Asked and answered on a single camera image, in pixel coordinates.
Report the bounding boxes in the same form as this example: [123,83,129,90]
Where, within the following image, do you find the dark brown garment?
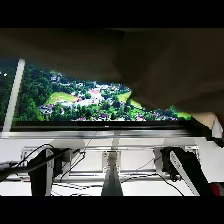
[0,27,224,140]

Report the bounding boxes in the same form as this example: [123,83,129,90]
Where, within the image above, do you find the black cable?
[59,149,88,183]
[13,143,56,169]
[156,173,185,197]

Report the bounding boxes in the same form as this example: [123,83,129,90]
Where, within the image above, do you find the silver frame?
[0,129,224,197]

